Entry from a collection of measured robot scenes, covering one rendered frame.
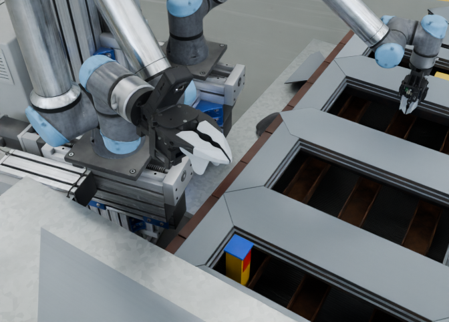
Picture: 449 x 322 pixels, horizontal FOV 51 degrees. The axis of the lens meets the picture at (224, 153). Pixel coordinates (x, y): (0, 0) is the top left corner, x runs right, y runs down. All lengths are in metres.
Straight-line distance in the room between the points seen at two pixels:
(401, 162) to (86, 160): 0.99
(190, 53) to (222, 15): 2.61
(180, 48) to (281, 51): 2.17
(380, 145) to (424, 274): 0.50
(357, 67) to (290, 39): 1.92
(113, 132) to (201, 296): 0.38
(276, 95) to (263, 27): 1.99
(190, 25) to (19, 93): 0.59
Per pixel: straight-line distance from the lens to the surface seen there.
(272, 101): 2.10
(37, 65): 1.11
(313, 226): 1.41
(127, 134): 0.95
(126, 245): 1.12
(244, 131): 1.94
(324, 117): 1.77
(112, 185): 1.44
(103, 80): 0.87
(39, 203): 1.26
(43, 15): 1.06
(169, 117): 0.76
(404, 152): 1.70
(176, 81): 0.72
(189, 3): 1.59
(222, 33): 3.98
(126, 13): 1.01
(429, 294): 1.36
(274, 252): 1.37
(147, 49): 0.99
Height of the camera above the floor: 1.94
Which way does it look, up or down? 43 degrees down
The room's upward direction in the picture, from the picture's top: straight up
